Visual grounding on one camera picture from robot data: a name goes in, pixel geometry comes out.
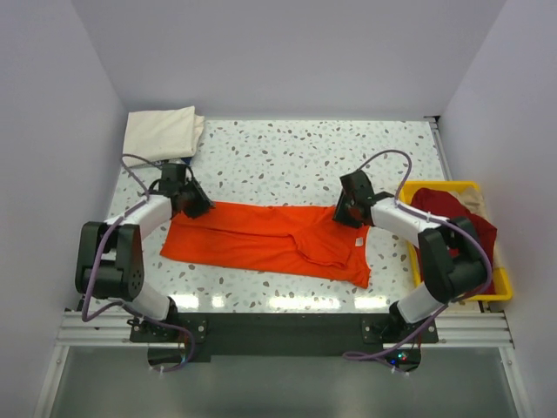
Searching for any aluminium front frame rail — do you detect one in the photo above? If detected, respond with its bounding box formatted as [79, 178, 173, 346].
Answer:
[55, 312, 514, 348]

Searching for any orange t shirt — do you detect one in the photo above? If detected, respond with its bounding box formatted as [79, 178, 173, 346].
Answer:
[160, 202, 371, 288]

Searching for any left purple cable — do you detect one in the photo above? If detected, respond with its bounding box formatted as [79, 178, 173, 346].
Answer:
[80, 153, 197, 374]

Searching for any aluminium frame rail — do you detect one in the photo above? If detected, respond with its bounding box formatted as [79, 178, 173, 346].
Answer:
[55, 312, 514, 348]
[425, 116, 453, 180]

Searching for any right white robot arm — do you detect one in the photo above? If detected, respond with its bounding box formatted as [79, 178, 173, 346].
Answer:
[333, 170, 493, 342]

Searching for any yellow plastic bin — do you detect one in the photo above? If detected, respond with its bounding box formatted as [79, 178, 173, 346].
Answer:
[399, 181, 513, 302]

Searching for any beige t shirt in bin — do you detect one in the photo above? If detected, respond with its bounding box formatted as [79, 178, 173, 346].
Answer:
[451, 187, 487, 219]

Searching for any folded cream t shirt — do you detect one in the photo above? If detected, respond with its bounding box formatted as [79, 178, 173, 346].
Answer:
[123, 106, 205, 162]

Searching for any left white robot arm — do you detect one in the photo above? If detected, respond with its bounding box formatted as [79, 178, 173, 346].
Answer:
[75, 163, 214, 341]

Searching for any dark red t shirt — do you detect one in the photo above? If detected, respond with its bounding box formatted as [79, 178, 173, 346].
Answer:
[411, 188, 497, 262]

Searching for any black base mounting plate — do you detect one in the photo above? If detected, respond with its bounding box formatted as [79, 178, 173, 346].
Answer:
[127, 313, 440, 372]

